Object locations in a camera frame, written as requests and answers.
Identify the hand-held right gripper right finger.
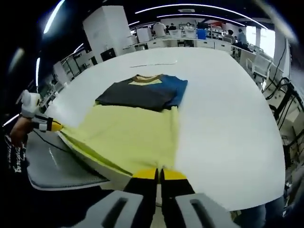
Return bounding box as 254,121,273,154
160,168,238,228

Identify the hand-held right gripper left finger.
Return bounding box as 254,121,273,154
84,168,159,228

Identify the yellow grey blue garment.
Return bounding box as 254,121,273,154
60,74,189,178

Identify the person's left hand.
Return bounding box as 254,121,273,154
10,117,37,146

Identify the grey mat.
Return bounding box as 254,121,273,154
27,130,111,191

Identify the person's black printed shirt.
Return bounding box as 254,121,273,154
0,132,30,177

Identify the black monitor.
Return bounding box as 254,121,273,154
100,47,117,63

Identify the wide white pillar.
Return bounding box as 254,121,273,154
82,5,132,58

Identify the long white counter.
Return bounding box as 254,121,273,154
123,37,235,52

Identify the white mesh chair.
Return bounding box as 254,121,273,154
245,53,273,81

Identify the blue bin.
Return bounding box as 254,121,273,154
196,28,208,40

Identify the long ceiling light strip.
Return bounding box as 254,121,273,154
135,3,267,29

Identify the thin black cable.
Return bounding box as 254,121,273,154
35,131,70,153

